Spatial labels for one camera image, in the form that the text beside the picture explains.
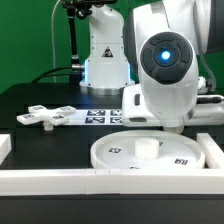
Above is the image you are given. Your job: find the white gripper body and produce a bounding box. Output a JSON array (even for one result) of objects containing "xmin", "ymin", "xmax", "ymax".
[{"xmin": 121, "ymin": 83, "xmax": 224, "ymax": 128}]

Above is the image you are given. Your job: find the white round table top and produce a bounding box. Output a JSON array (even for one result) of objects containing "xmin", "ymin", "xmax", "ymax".
[{"xmin": 90, "ymin": 130, "xmax": 205, "ymax": 170}]

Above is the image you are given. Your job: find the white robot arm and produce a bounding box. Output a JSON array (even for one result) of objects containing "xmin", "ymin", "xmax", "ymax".
[{"xmin": 80, "ymin": 0, "xmax": 224, "ymax": 132}]

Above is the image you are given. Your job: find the white marker sheet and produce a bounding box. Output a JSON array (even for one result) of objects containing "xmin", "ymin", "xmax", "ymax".
[{"xmin": 68, "ymin": 109, "xmax": 122, "ymax": 126}]

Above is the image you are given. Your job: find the white right fence block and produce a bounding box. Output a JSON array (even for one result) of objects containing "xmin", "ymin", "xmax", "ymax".
[{"xmin": 197, "ymin": 133, "xmax": 224, "ymax": 169}]

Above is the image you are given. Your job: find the white fence block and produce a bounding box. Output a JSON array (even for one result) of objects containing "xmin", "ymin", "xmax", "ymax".
[
  {"xmin": 197, "ymin": 133, "xmax": 224, "ymax": 169},
  {"xmin": 0, "ymin": 134, "xmax": 11, "ymax": 165}
]

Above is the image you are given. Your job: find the white cross-shaped table base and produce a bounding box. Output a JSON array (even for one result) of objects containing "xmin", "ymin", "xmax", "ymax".
[{"xmin": 17, "ymin": 105, "xmax": 76, "ymax": 131}]

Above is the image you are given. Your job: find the white left fence block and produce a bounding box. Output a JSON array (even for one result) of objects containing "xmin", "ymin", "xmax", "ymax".
[{"xmin": 0, "ymin": 134, "xmax": 11, "ymax": 165}]

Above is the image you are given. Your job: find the black cable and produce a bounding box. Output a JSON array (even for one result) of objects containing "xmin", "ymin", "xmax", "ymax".
[{"xmin": 31, "ymin": 66, "xmax": 83, "ymax": 84}]

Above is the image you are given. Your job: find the white cable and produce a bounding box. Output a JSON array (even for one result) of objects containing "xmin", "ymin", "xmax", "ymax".
[{"xmin": 50, "ymin": 0, "xmax": 63, "ymax": 84}]

